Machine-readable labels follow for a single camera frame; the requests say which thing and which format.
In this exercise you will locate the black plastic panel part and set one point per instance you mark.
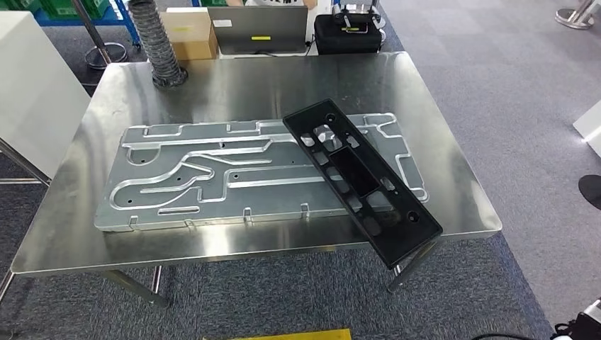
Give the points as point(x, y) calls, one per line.
point(371, 197)

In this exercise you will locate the stainless steel workbench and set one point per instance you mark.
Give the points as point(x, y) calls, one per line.
point(258, 89)

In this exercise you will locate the stamped aluminium plate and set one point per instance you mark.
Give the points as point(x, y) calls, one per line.
point(188, 183)

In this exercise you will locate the black carrying case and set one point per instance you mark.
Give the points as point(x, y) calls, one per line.
point(347, 42)

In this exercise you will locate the grey laptop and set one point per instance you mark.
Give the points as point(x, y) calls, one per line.
point(258, 26)

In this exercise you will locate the cardboard box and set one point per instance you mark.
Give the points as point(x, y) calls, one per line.
point(192, 37)

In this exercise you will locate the steel stanchion with round base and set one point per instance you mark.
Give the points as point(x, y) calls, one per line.
point(105, 54)

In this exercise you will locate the blue cart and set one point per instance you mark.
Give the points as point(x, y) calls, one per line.
point(119, 14)

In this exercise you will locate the white cabinet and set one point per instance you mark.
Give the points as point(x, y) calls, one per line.
point(37, 94)

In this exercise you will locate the steel side table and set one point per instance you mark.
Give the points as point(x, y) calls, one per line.
point(23, 164)

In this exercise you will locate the green plastic crate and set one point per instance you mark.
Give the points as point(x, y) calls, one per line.
point(70, 7)

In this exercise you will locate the black stanchion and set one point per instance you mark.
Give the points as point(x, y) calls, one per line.
point(592, 190)

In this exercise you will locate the white display plinth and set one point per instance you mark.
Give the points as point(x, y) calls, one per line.
point(591, 129)

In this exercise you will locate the silver stanchion base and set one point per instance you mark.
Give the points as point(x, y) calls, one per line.
point(575, 16)

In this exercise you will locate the black camera bracket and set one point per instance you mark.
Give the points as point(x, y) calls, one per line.
point(582, 328)

